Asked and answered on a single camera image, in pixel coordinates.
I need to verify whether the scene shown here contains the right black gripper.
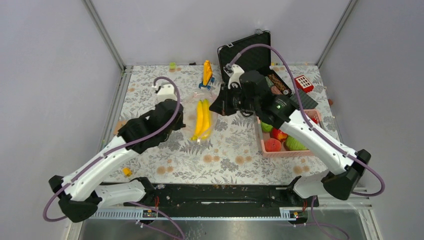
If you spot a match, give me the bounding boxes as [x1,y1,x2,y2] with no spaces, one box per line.
[209,82,259,116]

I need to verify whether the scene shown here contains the green toy custard apple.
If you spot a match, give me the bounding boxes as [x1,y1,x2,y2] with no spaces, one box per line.
[260,121,274,133]

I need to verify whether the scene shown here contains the black poker chip case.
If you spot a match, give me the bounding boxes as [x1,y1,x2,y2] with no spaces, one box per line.
[217,29,293,98]

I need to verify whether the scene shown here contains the clear pink zip bag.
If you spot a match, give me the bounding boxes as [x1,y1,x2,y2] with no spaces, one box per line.
[182,91,218,144]

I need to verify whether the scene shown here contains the yellow toy bananas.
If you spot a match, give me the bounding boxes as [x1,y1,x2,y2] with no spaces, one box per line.
[190,98,212,142]

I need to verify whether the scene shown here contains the pink plastic basket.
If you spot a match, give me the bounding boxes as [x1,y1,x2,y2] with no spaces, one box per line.
[256,118,314,158]

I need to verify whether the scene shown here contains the red toy pomegranate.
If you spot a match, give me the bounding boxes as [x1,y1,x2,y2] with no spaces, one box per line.
[264,138,283,153]

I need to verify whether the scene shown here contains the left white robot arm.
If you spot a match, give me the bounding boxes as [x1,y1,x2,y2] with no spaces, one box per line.
[48,99,185,223]

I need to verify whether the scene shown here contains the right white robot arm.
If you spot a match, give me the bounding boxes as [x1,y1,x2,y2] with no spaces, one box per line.
[209,64,371,206]

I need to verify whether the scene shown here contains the toy peach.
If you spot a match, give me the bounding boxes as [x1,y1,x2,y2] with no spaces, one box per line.
[270,128,289,142]

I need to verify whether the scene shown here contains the yellow toy crane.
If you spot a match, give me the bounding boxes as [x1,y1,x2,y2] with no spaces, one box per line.
[198,60,215,90]

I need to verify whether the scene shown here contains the red window block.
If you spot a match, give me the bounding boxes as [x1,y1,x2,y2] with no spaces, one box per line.
[294,75,315,93]

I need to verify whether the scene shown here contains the grey building baseplate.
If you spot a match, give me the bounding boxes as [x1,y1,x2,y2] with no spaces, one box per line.
[289,89,318,110]

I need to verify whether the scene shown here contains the green toy cabbage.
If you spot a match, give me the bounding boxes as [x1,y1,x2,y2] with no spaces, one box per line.
[285,135,309,151]

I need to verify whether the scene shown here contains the yellow small block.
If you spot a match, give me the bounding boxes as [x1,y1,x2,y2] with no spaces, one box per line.
[122,167,133,178]

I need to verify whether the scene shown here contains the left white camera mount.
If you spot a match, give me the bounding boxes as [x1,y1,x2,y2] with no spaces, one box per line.
[152,83,178,102]

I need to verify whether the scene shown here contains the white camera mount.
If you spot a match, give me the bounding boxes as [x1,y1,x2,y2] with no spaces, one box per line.
[152,83,178,102]
[223,63,245,90]

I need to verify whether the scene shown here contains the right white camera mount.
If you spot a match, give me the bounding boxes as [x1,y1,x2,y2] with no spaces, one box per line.
[223,63,245,90]

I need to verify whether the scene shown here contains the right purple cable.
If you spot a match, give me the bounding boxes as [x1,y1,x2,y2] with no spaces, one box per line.
[226,43,387,240]

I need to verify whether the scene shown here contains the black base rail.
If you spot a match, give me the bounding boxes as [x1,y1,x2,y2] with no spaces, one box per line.
[137,177,319,218]

